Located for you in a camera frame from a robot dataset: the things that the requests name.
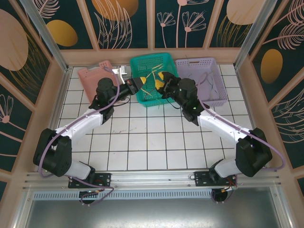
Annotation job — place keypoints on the aluminium side rail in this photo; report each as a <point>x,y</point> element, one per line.
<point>62,92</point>

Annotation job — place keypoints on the steel sheet panel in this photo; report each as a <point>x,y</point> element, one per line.
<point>152,213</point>

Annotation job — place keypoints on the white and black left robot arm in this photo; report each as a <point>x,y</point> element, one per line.
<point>83,123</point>

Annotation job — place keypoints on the slotted metal strip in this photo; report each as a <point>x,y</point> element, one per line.
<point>142,195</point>

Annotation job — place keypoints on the teal plastic basket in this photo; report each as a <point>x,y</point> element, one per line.
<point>149,59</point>

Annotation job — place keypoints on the lilac plastic basket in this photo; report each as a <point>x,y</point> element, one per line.
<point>221,80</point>

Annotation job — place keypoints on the black circuit board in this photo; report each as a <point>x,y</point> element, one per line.
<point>89,193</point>

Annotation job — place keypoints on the aluminium corner post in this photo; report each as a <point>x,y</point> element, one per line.
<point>255,35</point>
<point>46,35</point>

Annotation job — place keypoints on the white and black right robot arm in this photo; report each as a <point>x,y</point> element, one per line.
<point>221,123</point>

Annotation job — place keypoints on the aluminium front rail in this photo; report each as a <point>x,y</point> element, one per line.
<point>152,178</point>

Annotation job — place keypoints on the pink plastic basket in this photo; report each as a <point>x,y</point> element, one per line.
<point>88,78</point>

